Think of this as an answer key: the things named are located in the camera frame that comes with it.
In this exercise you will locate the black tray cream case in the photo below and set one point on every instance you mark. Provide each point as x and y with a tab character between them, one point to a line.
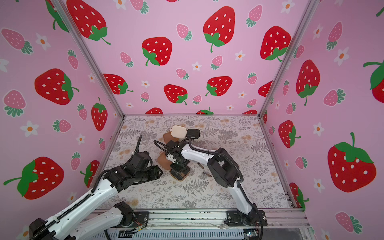
193	134

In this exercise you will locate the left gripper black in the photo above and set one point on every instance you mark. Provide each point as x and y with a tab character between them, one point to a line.
155	173

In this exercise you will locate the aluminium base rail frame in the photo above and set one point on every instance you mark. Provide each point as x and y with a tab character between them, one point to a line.
195	224

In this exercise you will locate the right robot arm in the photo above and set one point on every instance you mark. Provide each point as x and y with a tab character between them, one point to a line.
225	171

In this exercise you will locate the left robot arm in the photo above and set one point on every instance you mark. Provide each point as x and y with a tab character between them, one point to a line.
71	223

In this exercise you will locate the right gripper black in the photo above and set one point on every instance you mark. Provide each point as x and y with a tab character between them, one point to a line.
179	166

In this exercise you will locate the black tray tan case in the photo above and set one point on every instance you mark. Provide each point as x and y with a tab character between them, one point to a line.
180	175

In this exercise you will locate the tan brown case lid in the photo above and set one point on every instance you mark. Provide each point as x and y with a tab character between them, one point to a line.
164	162

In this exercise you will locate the cream case lid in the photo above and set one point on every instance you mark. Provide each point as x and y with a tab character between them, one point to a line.
179	132

